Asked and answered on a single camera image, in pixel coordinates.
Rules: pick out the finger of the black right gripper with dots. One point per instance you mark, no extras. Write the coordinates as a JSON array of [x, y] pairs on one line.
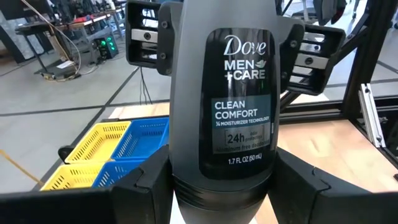
[[168, 37], [290, 53]]

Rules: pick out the blue plastic mesh basket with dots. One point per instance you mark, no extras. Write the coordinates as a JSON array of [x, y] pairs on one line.
[[115, 172], [140, 138]]

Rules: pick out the black round knob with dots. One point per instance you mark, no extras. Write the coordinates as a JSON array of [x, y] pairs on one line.
[[65, 153]]

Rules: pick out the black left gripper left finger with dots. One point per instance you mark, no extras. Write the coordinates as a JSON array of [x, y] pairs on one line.
[[149, 193]]

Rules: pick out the black box with green lights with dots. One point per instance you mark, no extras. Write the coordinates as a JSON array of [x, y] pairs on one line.
[[105, 46]]

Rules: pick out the dark cluttered workbench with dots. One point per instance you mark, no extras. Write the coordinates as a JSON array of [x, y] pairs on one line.
[[46, 28]]

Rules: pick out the grey roll-on deodorant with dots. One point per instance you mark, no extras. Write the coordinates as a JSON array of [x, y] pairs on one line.
[[192, 93]]

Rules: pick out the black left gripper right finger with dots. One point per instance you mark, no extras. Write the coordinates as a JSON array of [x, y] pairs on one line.
[[298, 193]]

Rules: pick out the silver aluminium bracket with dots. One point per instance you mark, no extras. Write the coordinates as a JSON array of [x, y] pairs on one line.
[[371, 115]]

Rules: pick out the yellow plastic mesh basket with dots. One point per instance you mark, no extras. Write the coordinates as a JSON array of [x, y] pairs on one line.
[[96, 143], [71, 177]]

